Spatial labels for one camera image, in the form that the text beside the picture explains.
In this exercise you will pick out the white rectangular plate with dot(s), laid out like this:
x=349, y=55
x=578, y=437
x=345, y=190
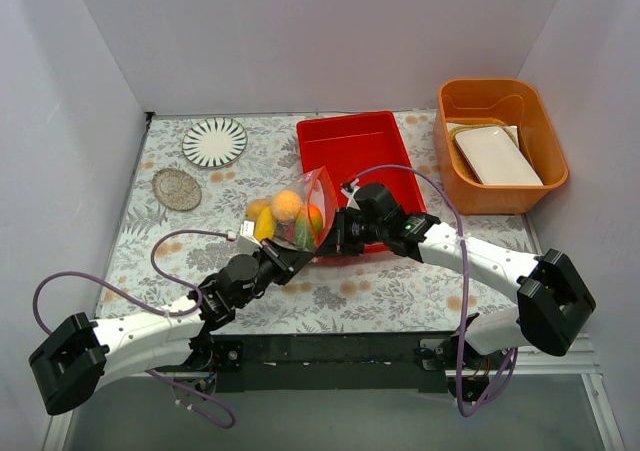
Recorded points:
x=521, y=172

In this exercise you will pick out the orange peach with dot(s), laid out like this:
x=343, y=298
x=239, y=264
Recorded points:
x=286, y=206

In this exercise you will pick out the clear zip top bag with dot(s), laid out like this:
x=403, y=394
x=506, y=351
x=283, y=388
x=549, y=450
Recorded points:
x=314, y=187

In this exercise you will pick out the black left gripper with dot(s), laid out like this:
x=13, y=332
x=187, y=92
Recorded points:
x=286, y=257

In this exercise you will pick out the floral patterned table mat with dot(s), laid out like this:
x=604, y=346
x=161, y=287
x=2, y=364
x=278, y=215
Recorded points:
x=161, y=251

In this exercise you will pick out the orange plastic basin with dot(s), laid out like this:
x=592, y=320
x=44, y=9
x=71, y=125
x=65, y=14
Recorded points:
x=497, y=101

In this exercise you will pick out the woven round coaster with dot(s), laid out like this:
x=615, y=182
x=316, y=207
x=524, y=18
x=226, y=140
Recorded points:
x=176, y=189

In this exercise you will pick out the striped round plate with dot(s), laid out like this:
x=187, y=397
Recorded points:
x=215, y=142

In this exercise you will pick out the red fruit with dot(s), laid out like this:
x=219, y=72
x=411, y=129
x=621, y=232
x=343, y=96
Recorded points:
x=285, y=232

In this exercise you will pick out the green red mango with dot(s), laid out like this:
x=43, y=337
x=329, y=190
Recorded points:
x=309, y=224

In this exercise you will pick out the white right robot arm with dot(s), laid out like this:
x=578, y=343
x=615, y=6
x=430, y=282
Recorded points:
x=551, y=301

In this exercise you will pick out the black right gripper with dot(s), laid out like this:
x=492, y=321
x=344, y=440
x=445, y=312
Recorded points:
x=338, y=232

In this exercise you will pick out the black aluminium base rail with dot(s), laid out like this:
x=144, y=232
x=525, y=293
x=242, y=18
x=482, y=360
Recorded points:
x=241, y=363

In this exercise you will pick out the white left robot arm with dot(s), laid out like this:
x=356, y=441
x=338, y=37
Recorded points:
x=81, y=355

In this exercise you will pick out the red plastic tray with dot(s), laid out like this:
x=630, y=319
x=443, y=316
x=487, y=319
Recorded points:
x=357, y=150

